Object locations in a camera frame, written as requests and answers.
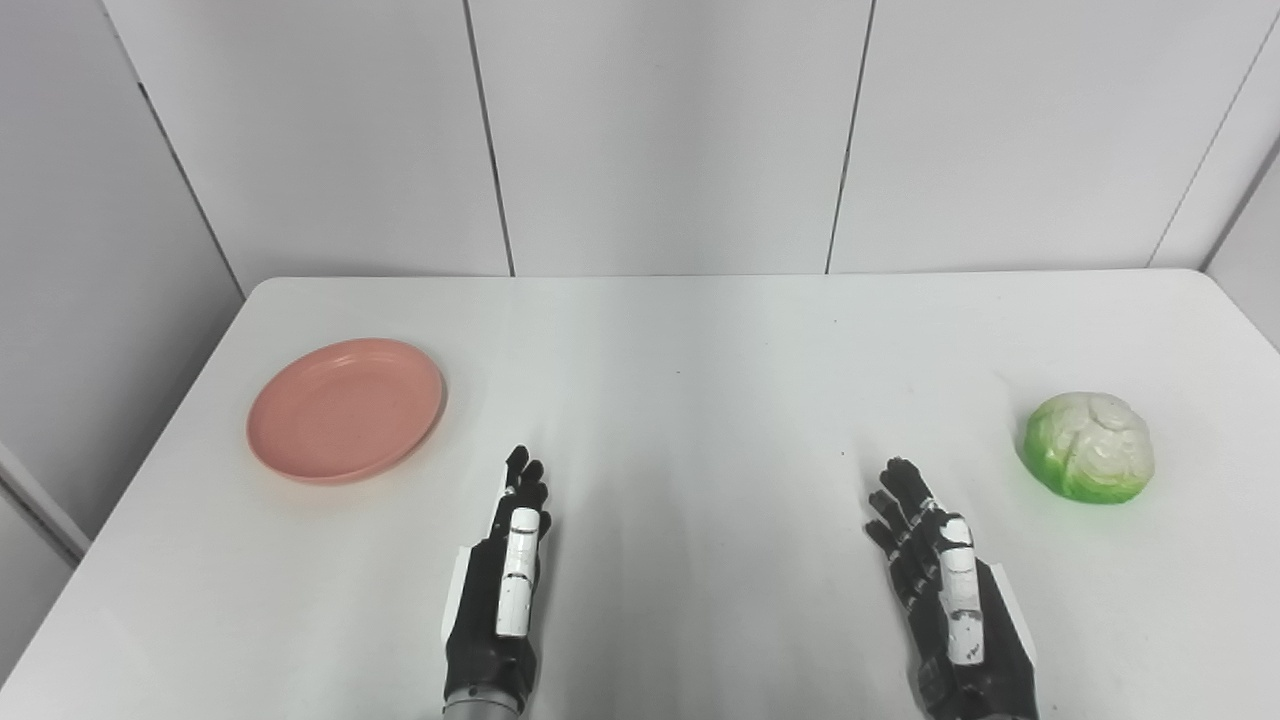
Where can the pink round plate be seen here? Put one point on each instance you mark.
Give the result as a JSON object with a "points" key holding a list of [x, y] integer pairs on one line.
{"points": [[345, 410]]}

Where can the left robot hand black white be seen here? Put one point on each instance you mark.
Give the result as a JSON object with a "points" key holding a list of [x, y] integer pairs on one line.
{"points": [[497, 620]]}

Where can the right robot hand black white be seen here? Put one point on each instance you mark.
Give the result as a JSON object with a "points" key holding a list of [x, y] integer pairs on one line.
{"points": [[965, 640]]}

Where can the green white toy cabbage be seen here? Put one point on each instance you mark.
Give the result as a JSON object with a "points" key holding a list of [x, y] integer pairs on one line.
{"points": [[1088, 447]]}

